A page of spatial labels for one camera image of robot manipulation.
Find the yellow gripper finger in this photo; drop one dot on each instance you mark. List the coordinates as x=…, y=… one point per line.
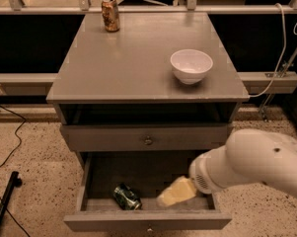
x=179, y=190

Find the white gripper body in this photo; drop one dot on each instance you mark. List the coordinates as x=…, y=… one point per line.
x=199, y=176

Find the crushed green can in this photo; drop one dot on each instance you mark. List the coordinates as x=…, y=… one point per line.
x=126, y=197

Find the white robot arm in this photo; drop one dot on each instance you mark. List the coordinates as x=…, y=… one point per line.
x=248, y=156

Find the closed top drawer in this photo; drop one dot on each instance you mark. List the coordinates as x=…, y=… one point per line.
x=90, y=138

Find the grey wooden drawer cabinet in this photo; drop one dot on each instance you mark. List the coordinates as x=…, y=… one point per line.
x=126, y=78

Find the open middle drawer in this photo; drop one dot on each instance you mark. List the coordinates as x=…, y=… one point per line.
x=147, y=173

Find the crushed orange soda can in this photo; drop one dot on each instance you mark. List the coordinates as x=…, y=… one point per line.
x=110, y=15

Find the white ceramic bowl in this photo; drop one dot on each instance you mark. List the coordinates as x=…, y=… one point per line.
x=190, y=66

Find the black stand leg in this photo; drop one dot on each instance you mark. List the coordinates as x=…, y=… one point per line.
x=13, y=182

